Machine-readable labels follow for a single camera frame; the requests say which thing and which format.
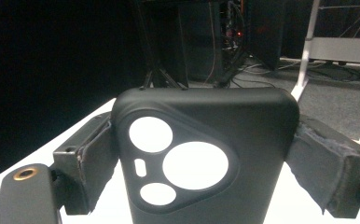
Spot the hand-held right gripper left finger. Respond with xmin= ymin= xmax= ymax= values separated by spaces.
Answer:
xmin=52 ymin=111 xmax=120 ymax=216

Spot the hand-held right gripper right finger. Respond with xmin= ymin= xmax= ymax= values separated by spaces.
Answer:
xmin=284 ymin=115 xmax=360 ymax=218

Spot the black phone case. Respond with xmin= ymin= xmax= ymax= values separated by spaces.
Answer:
xmin=110 ymin=87 xmax=300 ymax=224

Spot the black tripod stand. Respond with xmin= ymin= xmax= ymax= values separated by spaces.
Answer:
xmin=134 ymin=0 xmax=189 ymax=91

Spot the white metal stand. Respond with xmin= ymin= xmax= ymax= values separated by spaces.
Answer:
xmin=289 ymin=0 xmax=360 ymax=102

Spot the dark equipment rack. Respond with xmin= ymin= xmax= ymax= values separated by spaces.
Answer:
xmin=181 ymin=0 xmax=284 ymax=86

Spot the tangle of black floor cables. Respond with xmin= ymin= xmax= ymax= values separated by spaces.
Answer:
xmin=230 ymin=59 xmax=360 ymax=89

